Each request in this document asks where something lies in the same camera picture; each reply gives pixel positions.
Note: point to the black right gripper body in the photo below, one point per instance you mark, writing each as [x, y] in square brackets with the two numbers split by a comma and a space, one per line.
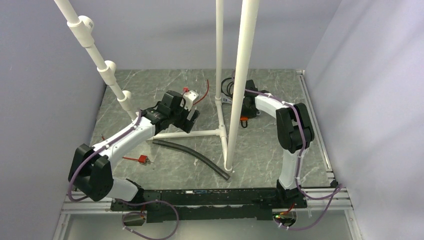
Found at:
[247, 112]

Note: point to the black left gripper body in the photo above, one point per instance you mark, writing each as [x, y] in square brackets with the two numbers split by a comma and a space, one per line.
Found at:
[179, 118]

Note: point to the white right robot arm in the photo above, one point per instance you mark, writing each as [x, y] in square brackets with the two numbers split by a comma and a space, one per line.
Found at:
[294, 133]

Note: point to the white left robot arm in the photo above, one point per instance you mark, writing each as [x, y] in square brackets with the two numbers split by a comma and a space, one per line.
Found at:
[92, 167]

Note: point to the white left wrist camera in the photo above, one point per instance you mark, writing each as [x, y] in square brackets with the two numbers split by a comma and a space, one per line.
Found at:
[189, 99]

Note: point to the short red wire connector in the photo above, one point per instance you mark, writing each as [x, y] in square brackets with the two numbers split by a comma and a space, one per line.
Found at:
[142, 159]

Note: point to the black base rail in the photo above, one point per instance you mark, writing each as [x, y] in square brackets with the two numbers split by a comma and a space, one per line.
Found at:
[211, 204]

